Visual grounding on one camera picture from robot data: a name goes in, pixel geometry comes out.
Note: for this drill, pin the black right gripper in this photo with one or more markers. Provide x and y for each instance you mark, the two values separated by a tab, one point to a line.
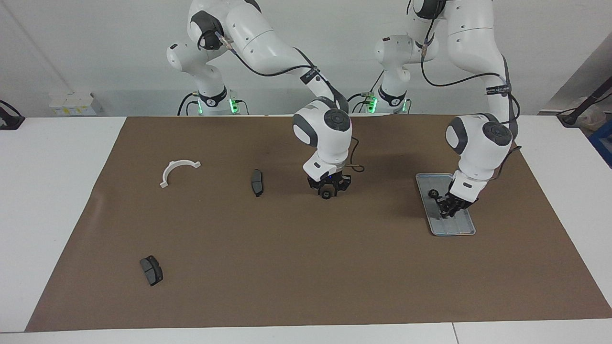
330	183

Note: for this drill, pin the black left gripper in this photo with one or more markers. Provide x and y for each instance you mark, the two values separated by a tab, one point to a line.
461	202

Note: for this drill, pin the large black bearing gear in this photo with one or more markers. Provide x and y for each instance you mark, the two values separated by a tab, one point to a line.
433	193
326	194

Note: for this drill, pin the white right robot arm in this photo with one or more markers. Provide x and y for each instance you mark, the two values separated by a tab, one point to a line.
330	138

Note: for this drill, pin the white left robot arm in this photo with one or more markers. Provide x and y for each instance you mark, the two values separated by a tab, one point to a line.
478	143

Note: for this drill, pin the silver metal ribbed tray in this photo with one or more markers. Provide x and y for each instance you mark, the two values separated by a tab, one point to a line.
459	227

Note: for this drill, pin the long grey brake pad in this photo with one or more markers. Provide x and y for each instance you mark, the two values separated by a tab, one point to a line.
257	182

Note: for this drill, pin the brown paper table mat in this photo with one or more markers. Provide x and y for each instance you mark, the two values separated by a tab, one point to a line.
287	263

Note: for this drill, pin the blue plastic crate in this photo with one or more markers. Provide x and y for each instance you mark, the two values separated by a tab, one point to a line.
603	143

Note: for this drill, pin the clear plastic bag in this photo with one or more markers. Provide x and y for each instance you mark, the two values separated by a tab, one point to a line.
593	114

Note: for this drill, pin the black slanted stand pole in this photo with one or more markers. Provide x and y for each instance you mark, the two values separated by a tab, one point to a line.
585	102

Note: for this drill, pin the short grey brake pad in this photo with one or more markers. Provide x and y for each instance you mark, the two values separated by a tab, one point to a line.
151	270

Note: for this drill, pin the white cardboard boxes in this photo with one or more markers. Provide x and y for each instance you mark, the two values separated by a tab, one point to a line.
76	104

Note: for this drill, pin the black table clamp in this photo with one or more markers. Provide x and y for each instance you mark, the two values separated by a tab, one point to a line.
10	119

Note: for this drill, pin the white curved plastic bracket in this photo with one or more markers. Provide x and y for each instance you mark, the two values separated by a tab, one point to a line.
179	163

